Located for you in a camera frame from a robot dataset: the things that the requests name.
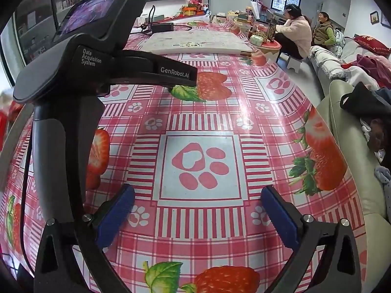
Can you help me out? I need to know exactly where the white step stool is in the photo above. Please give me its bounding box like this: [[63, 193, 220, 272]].
[[285, 55, 303, 74]]

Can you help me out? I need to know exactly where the black cloth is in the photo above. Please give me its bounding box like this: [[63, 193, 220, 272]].
[[340, 82, 391, 119]]

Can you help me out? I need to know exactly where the glass display cabinet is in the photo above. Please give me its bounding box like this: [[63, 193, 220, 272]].
[[15, 0, 89, 64]]

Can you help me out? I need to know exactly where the strawberry print tablecloth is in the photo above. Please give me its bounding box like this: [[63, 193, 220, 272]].
[[0, 18, 370, 293]]

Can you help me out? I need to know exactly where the maroon cloth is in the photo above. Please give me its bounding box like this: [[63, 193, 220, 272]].
[[351, 55, 391, 89]]

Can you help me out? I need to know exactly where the black cable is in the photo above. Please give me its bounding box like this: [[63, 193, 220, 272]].
[[132, 5, 193, 35]]

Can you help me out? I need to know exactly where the gold decorative box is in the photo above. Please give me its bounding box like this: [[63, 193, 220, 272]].
[[255, 21, 277, 42]]

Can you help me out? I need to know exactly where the white foam board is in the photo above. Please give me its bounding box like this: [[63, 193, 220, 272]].
[[143, 31, 254, 56]]

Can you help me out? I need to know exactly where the white blanket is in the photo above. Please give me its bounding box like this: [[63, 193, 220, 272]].
[[308, 46, 379, 89]]

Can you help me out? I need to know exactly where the red cushion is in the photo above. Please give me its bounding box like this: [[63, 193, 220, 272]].
[[353, 35, 391, 58]]

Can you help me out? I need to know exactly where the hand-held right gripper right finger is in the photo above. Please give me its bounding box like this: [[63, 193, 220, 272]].
[[260, 185, 362, 293]]

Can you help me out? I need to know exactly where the round red side table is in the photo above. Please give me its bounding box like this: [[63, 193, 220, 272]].
[[249, 35, 282, 52]]

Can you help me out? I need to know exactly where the beige sofa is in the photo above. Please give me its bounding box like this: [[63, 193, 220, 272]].
[[308, 37, 391, 293]]

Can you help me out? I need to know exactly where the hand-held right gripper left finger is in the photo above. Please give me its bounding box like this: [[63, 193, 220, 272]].
[[33, 184, 136, 293]]

